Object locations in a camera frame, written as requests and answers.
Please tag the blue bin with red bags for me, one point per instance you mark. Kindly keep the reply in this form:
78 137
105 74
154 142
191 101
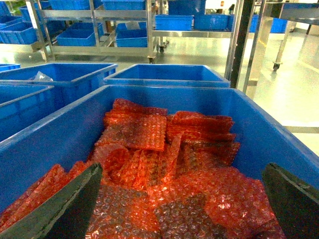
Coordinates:
68 135

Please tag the empty blue bin middle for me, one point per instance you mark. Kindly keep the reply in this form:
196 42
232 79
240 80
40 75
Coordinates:
23 105

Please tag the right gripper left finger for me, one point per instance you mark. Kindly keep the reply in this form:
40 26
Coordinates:
66 214

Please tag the blue bin behind left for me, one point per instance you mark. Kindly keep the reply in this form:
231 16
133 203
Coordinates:
71 81

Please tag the red bubble wrap bags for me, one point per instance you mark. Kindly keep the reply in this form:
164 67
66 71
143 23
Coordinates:
164 177

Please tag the stainless steel table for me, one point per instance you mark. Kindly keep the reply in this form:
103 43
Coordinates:
292 11

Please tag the stainless steel flow rack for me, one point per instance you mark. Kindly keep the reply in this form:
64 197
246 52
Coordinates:
243 13

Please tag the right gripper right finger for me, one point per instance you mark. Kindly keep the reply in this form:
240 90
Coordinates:
294 202

